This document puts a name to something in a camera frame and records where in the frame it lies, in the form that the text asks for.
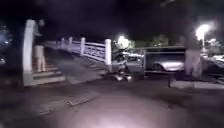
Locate parked scooter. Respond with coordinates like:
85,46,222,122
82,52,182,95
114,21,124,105
111,49,133,82

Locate white bridge railing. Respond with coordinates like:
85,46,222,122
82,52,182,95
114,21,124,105
44,36,113,66

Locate bridge ramp walkway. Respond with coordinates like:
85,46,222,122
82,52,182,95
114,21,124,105
44,46,109,84

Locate dark asphalt road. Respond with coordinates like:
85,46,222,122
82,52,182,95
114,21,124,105
0,71,224,128

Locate pale car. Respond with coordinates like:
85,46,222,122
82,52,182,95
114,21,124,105
151,58,186,72

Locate stone steps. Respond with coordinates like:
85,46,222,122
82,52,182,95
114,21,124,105
23,58,67,87

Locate person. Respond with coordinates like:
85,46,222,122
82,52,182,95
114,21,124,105
32,18,47,73

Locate tree trunk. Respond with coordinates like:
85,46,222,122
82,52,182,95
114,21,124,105
183,13,203,79

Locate white pillar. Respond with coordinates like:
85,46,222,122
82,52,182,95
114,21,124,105
22,18,36,74

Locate dark signboard frame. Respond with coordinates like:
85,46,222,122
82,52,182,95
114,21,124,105
143,46,187,88

